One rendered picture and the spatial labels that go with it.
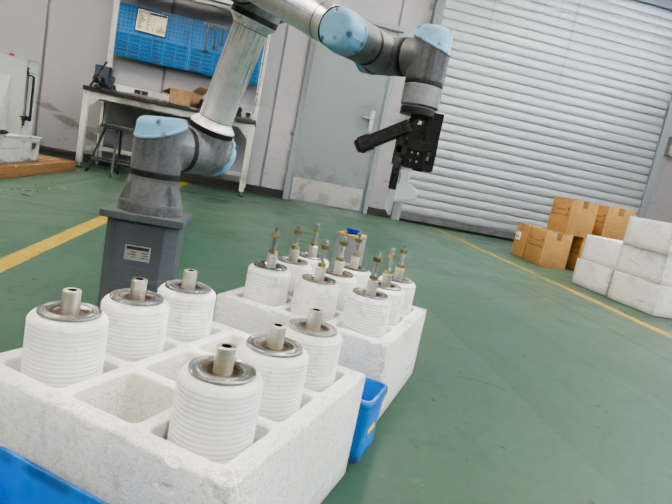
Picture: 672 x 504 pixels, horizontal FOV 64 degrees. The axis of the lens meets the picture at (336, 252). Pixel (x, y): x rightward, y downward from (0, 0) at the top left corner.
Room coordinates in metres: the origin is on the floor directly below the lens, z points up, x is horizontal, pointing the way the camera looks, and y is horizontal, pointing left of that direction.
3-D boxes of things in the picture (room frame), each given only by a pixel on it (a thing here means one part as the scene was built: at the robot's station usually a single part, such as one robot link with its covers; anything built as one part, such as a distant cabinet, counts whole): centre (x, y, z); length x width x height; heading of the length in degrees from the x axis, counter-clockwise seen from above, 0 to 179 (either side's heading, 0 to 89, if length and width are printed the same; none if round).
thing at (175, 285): (0.88, 0.23, 0.25); 0.08 x 0.08 x 0.01
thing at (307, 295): (1.14, 0.02, 0.16); 0.10 x 0.10 x 0.18
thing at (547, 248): (4.69, -1.79, 0.15); 0.30 x 0.24 x 0.30; 9
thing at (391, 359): (1.25, -0.01, 0.09); 0.39 x 0.39 x 0.18; 71
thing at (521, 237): (5.01, -1.79, 0.15); 0.30 x 0.24 x 0.30; 99
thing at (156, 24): (5.77, 2.31, 1.54); 0.32 x 0.02 x 0.25; 100
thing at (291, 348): (0.68, 0.06, 0.25); 0.08 x 0.08 x 0.01
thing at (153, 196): (1.31, 0.47, 0.35); 0.15 x 0.15 x 0.10
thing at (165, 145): (1.31, 0.46, 0.47); 0.13 x 0.12 x 0.14; 147
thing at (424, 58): (1.10, -0.10, 0.73); 0.09 x 0.08 x 0.11; 57
